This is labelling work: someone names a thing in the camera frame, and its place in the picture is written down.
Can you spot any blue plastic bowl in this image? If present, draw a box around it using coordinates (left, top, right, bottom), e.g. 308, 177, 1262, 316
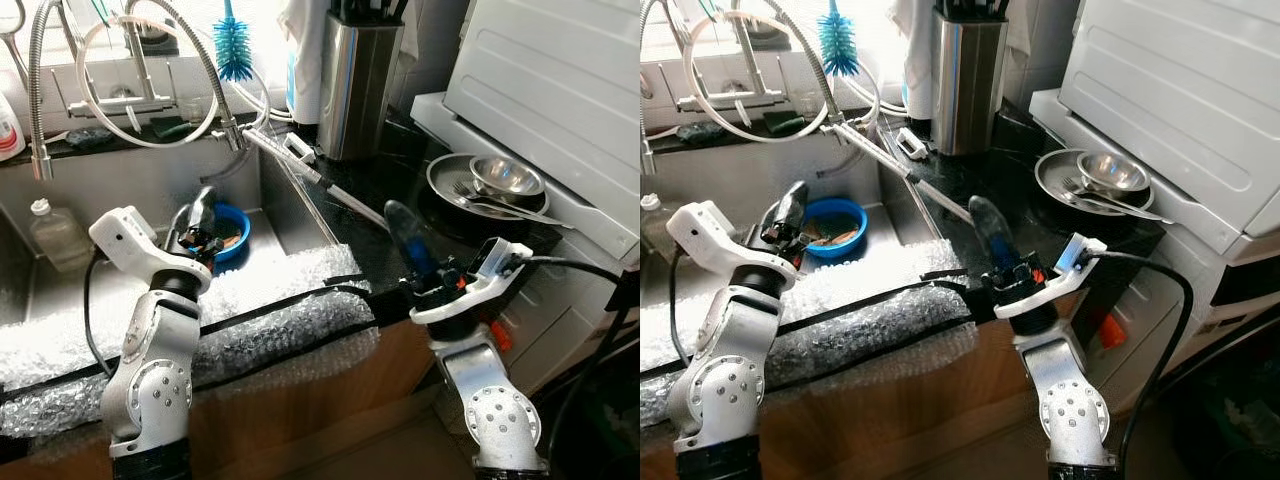
800, 197, 869, 263
208, 203, 253, 264

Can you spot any white looped water tube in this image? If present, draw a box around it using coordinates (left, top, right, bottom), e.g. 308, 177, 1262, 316
683, 10, 881, 143
74, 14, 271, 151

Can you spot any blue bottle brush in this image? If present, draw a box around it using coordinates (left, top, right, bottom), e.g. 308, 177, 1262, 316
211, 0, 257, 84
817, 0, 861, 79

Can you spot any chrome sprayer wand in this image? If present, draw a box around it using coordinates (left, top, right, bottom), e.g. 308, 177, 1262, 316
835, 120, 976, 226
238, 125, 391, 231

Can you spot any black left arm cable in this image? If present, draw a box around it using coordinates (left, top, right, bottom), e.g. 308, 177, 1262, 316
668, 250, 696, 371
83, 250, 119, 381

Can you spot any flexible metal sprayer hose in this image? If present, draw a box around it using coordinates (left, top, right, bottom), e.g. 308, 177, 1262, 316
125, 0, 247, 151
740, 0, 851, 131

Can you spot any black ridged holder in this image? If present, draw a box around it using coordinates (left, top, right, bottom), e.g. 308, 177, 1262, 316
752, 20, 801, 51
138, 25, 183, 56

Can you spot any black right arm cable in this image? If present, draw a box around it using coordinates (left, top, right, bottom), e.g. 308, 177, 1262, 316
1095, 250, 1198, 480
515, 255, 641, 471

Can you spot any small stainless steel bowl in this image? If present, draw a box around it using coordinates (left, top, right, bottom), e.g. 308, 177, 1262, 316
469, 155, 547, 203
1076, 151, 1151, 196

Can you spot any steel tap with crossbar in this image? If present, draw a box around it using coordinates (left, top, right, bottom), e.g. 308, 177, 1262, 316
50, 20, 186, 119
665, 15, 791, 113

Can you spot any stainless steel sink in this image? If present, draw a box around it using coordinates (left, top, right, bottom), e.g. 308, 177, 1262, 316
0, 140, 346, 326
640, 135, 941, 311

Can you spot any stainless steel knife block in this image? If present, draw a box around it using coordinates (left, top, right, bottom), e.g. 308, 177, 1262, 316
317, 0, 407, 163
930, 0, 1009, 157

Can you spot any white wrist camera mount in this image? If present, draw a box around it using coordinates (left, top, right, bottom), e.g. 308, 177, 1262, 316
408, 237, 534, 327
88, 205, 214, 296
993, 233, 1109, 321
665, 200, 799, 293

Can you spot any dark scouring sponge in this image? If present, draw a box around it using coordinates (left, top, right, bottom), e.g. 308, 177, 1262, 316
65, 125, 116, 151
675, 120, 726, 146

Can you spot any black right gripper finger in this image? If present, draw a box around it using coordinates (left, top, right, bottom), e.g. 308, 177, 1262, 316
384, 200, 442, 279
967, 195, 1023, 276

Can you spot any green sponge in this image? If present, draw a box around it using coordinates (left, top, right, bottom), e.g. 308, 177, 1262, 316
150, 115, 206, 141
762, 110, 816, 136

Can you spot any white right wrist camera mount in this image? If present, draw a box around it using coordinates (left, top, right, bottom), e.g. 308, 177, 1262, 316
993, 233, 1109, 321
408, 237, 534, 327

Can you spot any wooden cabinet front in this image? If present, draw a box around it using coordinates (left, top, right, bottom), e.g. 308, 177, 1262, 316
0, 320, 471, 480
640, 315, 1061, 480

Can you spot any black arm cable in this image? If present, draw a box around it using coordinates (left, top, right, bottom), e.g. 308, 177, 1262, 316
83, 250, 119, 381
668, 250, 696, 371
1095, 250, 1198, 480
515, 255, 641, 471

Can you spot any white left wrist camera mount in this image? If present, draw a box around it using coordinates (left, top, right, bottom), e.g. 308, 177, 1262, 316
665, 200, 799, 293
88, 205, 214, 296

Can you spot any bubble wrap strip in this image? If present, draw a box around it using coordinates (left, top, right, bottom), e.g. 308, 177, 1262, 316
640, 238, 986, 429
0, 243, 383, 439

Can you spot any white hanging cloth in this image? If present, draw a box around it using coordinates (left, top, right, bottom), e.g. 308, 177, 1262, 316
278, 0, 336, 71
890, 0, 941, 71

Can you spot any white detergent bottle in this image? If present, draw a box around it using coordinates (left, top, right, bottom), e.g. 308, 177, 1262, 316
0, 90, 27, 161

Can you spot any stainless steel plate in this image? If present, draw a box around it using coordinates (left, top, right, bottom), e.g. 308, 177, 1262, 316
1034, 148, 1156, 216
426, 153, 549, 219

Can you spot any white bottle blue label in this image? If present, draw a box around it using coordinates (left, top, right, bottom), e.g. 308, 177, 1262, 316
285, 40, 331, 127
903, 40, 936, 121

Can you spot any stainless steel fork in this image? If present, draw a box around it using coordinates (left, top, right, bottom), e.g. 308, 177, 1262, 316
1060, 176, 1173, 224
450, 180, 578, 230

